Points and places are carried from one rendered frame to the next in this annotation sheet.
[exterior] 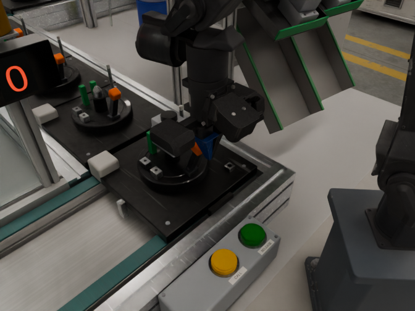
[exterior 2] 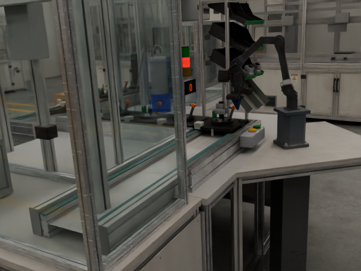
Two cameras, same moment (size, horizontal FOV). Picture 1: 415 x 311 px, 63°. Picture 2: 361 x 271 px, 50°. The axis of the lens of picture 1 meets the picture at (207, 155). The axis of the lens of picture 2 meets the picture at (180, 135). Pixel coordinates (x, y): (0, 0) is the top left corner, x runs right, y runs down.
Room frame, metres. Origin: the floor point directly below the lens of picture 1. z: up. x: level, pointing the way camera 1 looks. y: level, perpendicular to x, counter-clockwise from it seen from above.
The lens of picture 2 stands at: (-1.56, 0.85, 1.52)
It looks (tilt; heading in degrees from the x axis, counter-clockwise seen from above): 16 degrees down; 346
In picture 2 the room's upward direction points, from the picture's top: 3 degrees counter-clockwise
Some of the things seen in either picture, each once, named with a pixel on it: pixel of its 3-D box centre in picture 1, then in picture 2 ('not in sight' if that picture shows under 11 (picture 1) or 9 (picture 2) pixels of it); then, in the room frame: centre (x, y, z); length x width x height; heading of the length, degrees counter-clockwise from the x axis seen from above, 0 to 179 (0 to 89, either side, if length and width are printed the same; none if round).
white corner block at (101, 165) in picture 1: (104, 166); (199, 125); (0.50, 0.21, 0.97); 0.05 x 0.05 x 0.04; 46
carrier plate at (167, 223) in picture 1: (173, 170); (221, 124); (0.50, 0.07, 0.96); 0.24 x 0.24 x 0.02; 46
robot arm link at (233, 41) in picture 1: (207, 49); (236, 75); (0.43, 0.00, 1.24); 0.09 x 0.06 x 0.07; 58
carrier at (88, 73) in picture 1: (50, 67); not in sight; (0.85, 0.43, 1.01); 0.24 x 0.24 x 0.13; 46
